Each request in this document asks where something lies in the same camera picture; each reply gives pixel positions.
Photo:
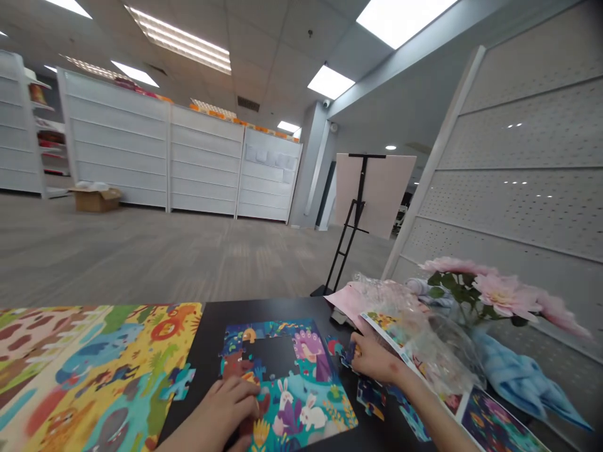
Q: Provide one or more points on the person's left hand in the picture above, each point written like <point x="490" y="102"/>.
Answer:
<point x="228" y="405"/>

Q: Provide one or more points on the person's right hand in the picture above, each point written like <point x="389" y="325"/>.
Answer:
<point x="377" y="360"/>

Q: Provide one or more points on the person's left fingers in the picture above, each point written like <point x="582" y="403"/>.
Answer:
<point x="245" y="390"/>

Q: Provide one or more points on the dark blue puzzle piece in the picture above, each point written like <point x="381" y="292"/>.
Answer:
<point x="348" y="356"/>

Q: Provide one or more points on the partly assembled colourful jigsaw puzzle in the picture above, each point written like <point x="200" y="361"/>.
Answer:
<point x="306" y="376"/>

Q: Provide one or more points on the light blue loose puzzle piece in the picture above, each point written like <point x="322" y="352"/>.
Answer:
<point x="178" y="382"/>

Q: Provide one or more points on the red green loose puzzle piece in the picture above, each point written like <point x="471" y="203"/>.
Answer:
<point x="333" y="346"/>

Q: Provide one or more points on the small grey block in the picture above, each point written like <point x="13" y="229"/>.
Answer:
<point x="340" y="316"/>

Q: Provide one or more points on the heap of dark puzzle pieces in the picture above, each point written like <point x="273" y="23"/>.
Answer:
<point x="377" y="400"/>

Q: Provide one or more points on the pink paper sheet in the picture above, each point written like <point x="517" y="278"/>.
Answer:
<point x="346" y="296"/>

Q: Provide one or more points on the large animal print puzzle board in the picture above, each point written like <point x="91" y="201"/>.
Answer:
<point x="85" y="372"/>

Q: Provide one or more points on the clear crumpled plastic bag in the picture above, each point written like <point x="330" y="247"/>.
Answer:
<point x="424" y="329"/>

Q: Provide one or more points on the black easel stand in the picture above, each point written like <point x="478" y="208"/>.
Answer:
<point x="351" y="221"/>

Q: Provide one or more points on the white folded cloth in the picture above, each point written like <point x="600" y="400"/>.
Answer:
<point x="424" y="289"/>

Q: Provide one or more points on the open cardboard box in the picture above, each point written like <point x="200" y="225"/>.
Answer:
<point x="96" y="198"/>

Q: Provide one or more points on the pale pink board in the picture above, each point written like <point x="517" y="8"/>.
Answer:
<point x="386" y="193"/>

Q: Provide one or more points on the printed puzzle picture sheet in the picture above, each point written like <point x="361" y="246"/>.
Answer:
<point x="490" y="419"/>

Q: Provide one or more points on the pink artificial flower bunch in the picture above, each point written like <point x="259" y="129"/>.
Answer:
<point x="504" y="292"/>

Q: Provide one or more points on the light blue fluffy cloth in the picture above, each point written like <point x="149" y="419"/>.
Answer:
<point x="523" y="376"/>

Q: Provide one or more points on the ceiling air vent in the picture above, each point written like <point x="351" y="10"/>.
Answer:
<point x="248" y="103"/>

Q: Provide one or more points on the square ceiling light panel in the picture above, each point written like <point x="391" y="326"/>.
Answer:
<point x="330" y="82"/>
<point x="135" y="74"/>
<point x="405" y="19"/>

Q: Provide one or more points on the white shelf unit with goods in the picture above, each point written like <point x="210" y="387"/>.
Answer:
<point x="23" y="132"/>

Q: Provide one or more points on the white pegboard panel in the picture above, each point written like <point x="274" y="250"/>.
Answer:
<point x="518" y="165"/>

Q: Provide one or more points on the louvred ceiling light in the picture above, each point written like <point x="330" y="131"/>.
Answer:
<point x="181" y="40"/>

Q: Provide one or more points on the long white shelf wall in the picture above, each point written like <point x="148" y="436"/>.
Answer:
<point x="188" y="160"/>

